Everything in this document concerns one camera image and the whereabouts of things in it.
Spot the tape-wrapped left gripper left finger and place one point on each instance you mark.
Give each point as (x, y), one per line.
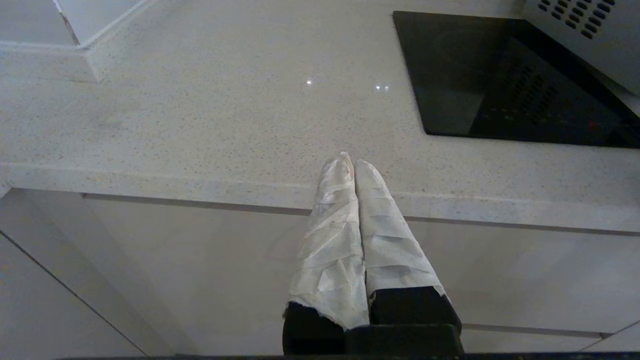
(330, 260)

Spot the beige cabinet front panel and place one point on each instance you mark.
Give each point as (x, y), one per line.
(200, 275)
(40, 310)
(525, 342)

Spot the silver microwave oven body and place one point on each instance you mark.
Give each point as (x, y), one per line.
(600, 40)

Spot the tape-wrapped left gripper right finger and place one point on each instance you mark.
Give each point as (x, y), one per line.
(390, 250)

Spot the black induction cooktop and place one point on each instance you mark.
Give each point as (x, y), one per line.
(465, 75)

